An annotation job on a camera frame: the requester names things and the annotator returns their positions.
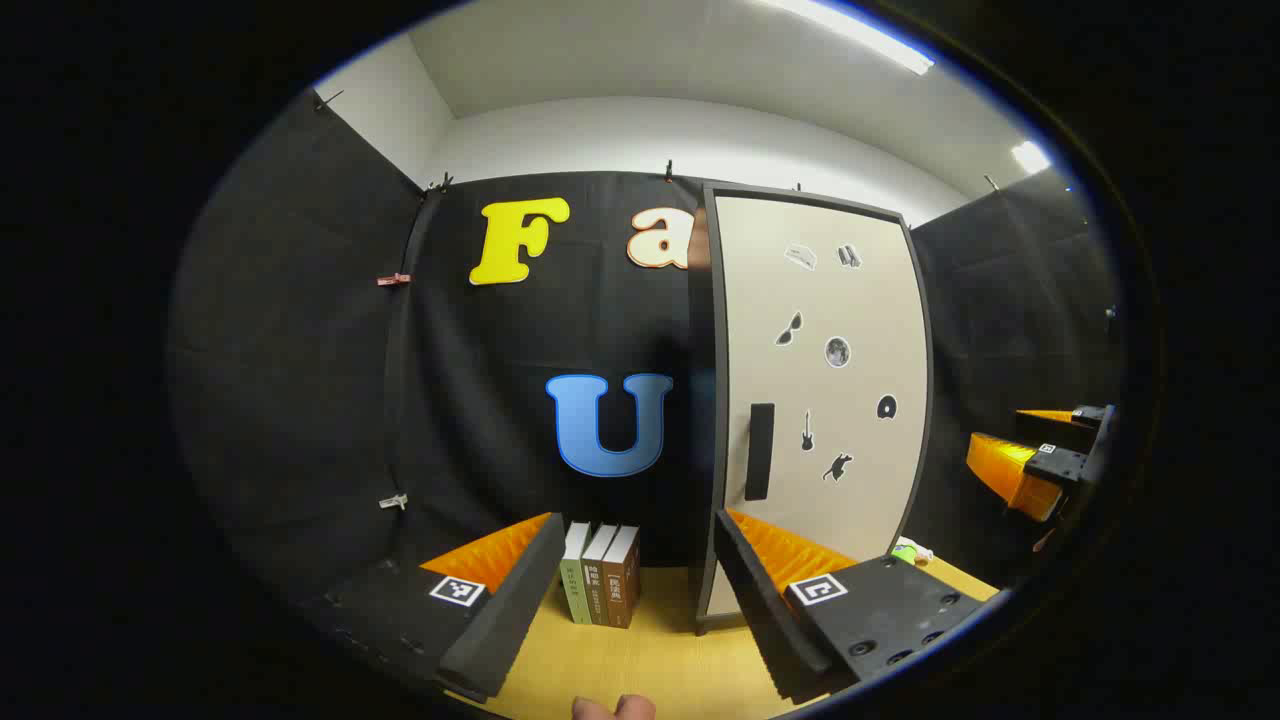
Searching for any green spine book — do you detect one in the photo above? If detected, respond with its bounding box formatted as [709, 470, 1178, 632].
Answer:
[560, 522, 593, 625]

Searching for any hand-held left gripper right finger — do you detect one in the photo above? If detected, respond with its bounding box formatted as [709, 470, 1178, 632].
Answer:
[712, 508, 1001, 706]

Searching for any long ceiling light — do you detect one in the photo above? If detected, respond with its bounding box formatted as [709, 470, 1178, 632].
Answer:
[770, 0, 936, 76]

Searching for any black door handle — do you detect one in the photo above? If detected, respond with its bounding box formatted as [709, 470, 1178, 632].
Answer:
[745, 403, 776, 501]

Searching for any black backdrop cloth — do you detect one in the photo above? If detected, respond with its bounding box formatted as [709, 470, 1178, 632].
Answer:
[168, 88, 1121, 641]

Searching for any grey cabinet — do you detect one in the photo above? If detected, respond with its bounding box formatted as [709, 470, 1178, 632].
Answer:
[688, 180, 936, 636]

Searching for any beige cabinet door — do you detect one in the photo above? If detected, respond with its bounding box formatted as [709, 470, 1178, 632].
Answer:
[712, 192, 931, 619]

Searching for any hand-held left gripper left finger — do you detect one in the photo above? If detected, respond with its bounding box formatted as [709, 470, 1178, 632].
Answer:
[300, 512, 568, 703]

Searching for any brown spine book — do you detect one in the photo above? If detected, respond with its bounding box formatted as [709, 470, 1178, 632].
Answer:
[602, 527, 641, 629]

